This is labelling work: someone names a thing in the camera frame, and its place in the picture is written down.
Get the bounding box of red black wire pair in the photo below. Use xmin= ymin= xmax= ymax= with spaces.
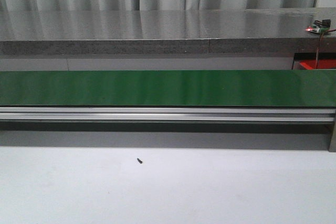
xmin=313 ymin=27 xmax=336 ymax=70

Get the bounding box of small green circuit board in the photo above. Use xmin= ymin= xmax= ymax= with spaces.
xmin=305 ymin=19 xmax=333 ymax=34

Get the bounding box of aluminium conveyor frame rail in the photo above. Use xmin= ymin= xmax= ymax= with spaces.
xmin=1 ymin=106 xmax=335 ymax=123

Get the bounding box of grey metal support bracket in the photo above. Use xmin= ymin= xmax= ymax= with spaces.
xmin=323 ymin=115 xmax=335 ymax=153

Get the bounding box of red plastic tray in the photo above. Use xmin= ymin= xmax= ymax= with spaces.
xmin=297 ymin=59 xmax=336 ymax=70

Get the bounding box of grey stone counter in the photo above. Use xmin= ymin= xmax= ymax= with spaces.
xmin=1 ymin=7 xmax=335 ymax=56

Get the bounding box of green conveyor belt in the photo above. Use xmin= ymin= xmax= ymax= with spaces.
xmin=1 ymin=70 xmax=335 ymax=108

